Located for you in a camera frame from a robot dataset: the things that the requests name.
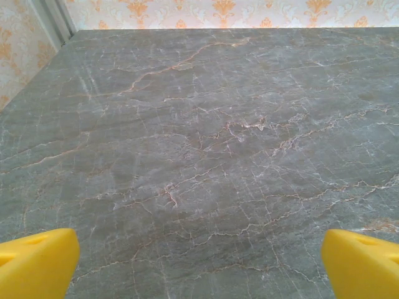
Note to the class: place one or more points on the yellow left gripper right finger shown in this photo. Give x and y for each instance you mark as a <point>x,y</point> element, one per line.
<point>364,268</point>

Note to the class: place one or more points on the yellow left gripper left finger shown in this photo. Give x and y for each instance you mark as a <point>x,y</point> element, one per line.
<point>34,268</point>

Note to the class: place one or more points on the aluminium frame post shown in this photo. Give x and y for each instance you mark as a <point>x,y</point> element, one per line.
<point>53,18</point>

